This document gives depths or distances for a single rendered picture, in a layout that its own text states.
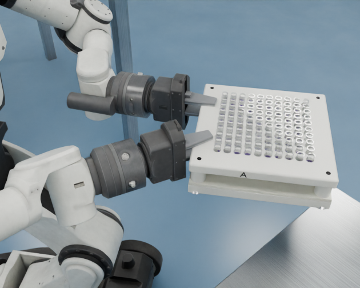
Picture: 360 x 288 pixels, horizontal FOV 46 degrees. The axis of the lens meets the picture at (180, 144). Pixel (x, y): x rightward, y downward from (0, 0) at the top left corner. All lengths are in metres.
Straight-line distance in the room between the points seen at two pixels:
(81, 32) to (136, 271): 0.85
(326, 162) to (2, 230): 0.51
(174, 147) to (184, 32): 2.69
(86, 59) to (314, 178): 0.51
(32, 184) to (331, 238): 0.56
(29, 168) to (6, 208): 0.07
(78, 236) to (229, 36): 2.47
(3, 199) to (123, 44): 1.39
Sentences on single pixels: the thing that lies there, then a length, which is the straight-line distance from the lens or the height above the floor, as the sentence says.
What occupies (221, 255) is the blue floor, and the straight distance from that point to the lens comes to 1.85.
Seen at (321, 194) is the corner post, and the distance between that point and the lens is 0.76.
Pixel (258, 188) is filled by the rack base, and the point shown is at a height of 0.99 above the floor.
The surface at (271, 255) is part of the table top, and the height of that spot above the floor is 0.85.
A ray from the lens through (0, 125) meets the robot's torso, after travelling 1.06.
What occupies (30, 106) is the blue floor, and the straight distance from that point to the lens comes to 2.72.
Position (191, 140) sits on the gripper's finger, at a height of 1.04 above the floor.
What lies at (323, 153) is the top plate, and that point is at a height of 1.03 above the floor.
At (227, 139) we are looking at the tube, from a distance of 0.76.
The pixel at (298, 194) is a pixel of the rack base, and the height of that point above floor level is 0.99.
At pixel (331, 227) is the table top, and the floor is 0.85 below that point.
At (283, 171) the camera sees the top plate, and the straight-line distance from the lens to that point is 0.73.
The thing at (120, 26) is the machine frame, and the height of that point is 0.69.
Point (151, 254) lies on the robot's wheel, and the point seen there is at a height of 0.17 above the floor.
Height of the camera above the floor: 1.54
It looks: 42 degrees down
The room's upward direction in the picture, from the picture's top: straight up
